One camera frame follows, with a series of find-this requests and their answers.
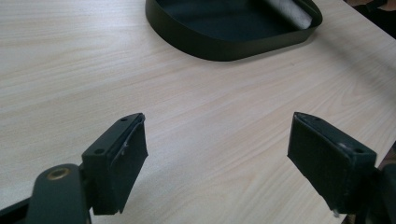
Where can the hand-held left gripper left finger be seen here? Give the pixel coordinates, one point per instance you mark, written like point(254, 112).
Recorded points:
point(120, 161)

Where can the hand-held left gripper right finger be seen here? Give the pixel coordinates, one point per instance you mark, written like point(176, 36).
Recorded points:
point(330, 161)

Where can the black key rack with tray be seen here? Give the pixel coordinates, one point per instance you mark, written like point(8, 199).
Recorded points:
point(230, 37)

